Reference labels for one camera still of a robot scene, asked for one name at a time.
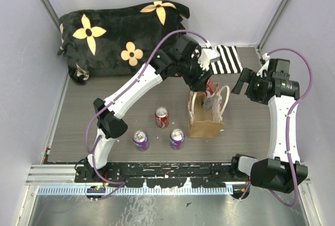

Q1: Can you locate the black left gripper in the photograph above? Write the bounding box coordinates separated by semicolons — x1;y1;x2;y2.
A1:
177;53;213;92

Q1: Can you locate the red coca-cola can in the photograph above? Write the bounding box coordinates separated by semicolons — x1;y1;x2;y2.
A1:
155;107;169;128
204;78;216;98

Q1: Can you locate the silver blue Red Bull can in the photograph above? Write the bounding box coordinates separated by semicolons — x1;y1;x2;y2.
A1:
202;95;214;110

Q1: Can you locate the brown canvas tote bag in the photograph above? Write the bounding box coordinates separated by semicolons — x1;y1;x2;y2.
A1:
187;83;230;138

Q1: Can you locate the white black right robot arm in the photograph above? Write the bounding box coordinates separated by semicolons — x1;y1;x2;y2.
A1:
229;59;308;194

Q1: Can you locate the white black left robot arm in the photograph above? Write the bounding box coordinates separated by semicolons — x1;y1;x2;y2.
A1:
85;35;220;182

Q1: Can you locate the black white striped cloth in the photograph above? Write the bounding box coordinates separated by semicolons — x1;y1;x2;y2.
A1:
209;44;243;75

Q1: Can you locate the purple Fanta can right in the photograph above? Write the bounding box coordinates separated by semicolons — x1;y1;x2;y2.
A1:
170;129;185;150

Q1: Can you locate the purple fanta can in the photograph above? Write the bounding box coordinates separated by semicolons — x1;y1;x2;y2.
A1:
132;130;150;151
170;129;185;150

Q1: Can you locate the black floral plush blanket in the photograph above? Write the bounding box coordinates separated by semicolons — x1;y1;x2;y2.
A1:
57;0;190;85

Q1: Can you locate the purple Fanta can left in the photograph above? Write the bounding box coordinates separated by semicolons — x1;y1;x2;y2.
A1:
132;130;150;151

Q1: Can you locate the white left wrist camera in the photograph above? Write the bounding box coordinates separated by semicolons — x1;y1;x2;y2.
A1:
197;48;220;71

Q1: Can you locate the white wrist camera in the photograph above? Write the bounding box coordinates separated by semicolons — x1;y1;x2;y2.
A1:
256;53;270;78
197;48;220;71

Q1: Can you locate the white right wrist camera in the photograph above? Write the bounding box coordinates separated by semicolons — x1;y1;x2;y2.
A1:
256;53;270;78

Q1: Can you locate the black mounting rail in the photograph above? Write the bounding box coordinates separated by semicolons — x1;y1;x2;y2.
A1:
74;162;249;188

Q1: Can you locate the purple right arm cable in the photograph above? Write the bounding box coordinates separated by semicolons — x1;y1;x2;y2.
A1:
239;48;314;208

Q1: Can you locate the white slotted cable duct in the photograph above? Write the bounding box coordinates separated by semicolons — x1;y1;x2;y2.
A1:
37;185;233;196

